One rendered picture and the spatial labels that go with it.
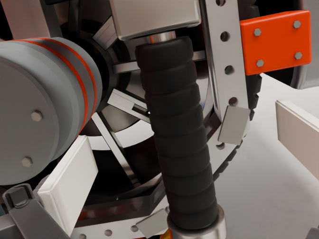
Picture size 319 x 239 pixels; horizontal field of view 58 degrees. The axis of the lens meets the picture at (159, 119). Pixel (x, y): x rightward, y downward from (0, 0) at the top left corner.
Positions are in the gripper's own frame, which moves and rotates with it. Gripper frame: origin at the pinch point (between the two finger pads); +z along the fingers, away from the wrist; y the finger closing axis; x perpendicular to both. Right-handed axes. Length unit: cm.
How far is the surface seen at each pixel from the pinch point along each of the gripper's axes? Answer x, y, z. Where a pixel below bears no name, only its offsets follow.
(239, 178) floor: -83, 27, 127
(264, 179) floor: -83, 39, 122
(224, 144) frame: -11.1, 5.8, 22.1
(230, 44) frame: 3.3, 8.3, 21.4
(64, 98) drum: 2.6, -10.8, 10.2
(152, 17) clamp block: 8.1, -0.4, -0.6
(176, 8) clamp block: 8.3, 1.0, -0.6
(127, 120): -11.1, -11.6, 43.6
